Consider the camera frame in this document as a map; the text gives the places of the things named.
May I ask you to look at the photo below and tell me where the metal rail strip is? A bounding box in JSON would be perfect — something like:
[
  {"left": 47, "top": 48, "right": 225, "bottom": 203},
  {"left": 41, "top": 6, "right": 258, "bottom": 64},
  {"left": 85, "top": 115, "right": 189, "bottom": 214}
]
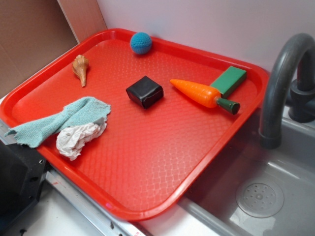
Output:
[{"left": 0, "top": 119, "right": 138, "bottom": 236}]

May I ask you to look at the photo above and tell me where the red plastic tray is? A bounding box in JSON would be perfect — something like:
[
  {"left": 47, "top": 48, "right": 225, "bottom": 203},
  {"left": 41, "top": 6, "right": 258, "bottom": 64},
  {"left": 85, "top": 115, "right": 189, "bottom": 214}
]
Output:
[{"left": 0, "top": 29, "right": 269, "bottom": 221}]

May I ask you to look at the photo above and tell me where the brown cardboard panel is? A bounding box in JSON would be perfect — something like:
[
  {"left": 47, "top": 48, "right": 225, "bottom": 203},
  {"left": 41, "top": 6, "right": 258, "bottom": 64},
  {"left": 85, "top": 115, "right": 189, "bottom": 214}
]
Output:
[{"left": 0, "top": 0, "right": 107, "bottom": 97}]

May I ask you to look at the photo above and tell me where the blue crocheted ball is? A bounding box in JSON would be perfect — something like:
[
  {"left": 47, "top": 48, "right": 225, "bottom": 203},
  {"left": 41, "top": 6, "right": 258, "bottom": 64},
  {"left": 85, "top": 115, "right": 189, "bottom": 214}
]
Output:
[{"left": 130, "top": 32, "right": 152, "bottom": 55}]

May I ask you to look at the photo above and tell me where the teal cloth rag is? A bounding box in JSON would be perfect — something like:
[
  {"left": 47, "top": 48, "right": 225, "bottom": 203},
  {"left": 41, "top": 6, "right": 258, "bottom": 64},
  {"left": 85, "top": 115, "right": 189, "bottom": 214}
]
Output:
[{"left": 4, "top": 97, "right": 111, "bottom": 148}]

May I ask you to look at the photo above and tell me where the grey curved sink faucet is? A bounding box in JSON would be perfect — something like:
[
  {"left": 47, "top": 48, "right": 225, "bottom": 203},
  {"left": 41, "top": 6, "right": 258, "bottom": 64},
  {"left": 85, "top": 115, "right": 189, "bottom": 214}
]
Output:
[{"left": 259, "top": 33, "right": 315, "bottom": 149}]

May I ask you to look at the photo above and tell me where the brown spiral sea shell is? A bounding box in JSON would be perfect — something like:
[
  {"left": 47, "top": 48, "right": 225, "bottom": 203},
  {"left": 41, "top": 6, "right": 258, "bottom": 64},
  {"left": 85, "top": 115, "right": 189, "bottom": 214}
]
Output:
[{"left": 72, "top": 55, "right": 89, "bottom": 87}]

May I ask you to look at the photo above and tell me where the orange plastic toy carrot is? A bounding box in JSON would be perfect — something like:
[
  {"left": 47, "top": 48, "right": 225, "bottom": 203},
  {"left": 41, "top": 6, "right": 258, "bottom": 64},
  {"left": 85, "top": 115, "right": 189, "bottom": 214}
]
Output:
[{"left": 170, "top": 79, "right": 241, "bottom": 115}]

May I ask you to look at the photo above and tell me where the green rectangular block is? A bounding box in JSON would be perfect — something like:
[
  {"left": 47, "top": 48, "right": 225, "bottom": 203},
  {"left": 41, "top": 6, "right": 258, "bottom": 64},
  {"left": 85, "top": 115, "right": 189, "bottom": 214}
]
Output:
[{"left": 210, "top": 66, "right": 247, "bottom": 99}]

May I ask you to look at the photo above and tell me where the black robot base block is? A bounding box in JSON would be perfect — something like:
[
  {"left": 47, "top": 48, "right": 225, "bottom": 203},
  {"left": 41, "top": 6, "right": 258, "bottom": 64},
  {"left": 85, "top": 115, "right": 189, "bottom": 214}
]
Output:
[{"left": 0, "top": 143, "right": 48, "bottom": 234}]

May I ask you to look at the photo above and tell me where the crumpled white paper tissue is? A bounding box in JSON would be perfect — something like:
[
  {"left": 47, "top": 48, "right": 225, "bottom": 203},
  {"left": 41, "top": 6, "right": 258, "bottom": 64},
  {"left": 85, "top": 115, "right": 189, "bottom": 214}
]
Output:
[{"left": 56, "top": 121, "right": 107, "bottom": 161}]

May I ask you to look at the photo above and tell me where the black cube block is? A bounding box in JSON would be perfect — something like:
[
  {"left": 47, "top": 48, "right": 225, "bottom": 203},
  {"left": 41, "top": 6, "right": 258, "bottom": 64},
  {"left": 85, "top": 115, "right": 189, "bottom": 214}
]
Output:
[{"left": 126, "top": 76, "right": 164, "bottom": 109}]

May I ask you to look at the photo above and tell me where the grey plastic sink basin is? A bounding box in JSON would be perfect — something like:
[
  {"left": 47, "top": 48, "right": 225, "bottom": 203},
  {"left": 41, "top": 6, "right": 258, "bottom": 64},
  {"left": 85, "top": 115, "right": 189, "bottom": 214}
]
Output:
[{"left": 179, "top": 111, "right": 315, "bottom": 236}]

